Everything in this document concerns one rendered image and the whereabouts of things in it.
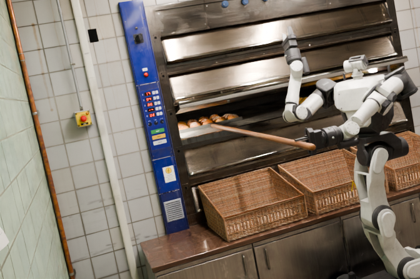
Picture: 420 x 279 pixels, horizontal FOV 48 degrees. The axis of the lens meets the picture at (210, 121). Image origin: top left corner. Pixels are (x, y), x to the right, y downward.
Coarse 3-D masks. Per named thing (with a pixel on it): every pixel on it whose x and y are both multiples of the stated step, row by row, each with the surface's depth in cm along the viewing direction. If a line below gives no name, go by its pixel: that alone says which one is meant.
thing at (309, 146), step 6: (216, 126) 345; (222, 126) 330; (228, 126) 320; (234, 132) 303; (240, 132) 289; (246, 132) 278; (252, 132) 269; (264, 138) 249; (270, 138) 240; (276, 138) 233; (282, 138) 226; (288, 144) 218; (294, 144) 211; (300, 144) 206; (306, 144) 200; (312, 144) 197; (312, 150) 197
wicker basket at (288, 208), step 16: (240, 176) 329; (256, 176) 332; (272, 176) 332; (208, 192) 321; (224, 192) 324; (240, 192) 327; (256, 192) 330; (272, 192) 332; (288, 192) 314; (208, 208) 307; (224, 208) 322; (240, 208) 324; (256, 208) 284; (272, 208) 287; (288, 208) 290; (304, 208) 296; (208, 224) 316; (224, 224) 278; (240, 224) 281; (256, 224) 284; (272, 224) 287
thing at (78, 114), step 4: (76, 112) 294; (80, 112) 295; (84, 112) 295; (88, 112) 296; (76, 116) 294; (80, 116) 295; (88, 116) 296; (76, 120) 294; (80, 120) 295; (88, 120) 296; (76, 124) 295; (80, 124) 295; (84, 124) 296; (88, 124) 296
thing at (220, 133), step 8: (320, 112) 349; (264, 120) 342; (272, 120) 339; (280, 120) 341; (240, 128) 332; (248, 128) 334; (256, 128) 336; (192, 136) 328; (200, 136) 324; (208, 136) 326; (216, 136) 328; (184, 144) 321
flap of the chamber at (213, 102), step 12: (396, 60) 349; (408, 60) 352; (372, 72) 366; (288, 84) 325; (312, 84) 350; (228, 96) 314; (240, 96) 317; (252, 96) 332; (180, 108) 305; (192, 108) 317
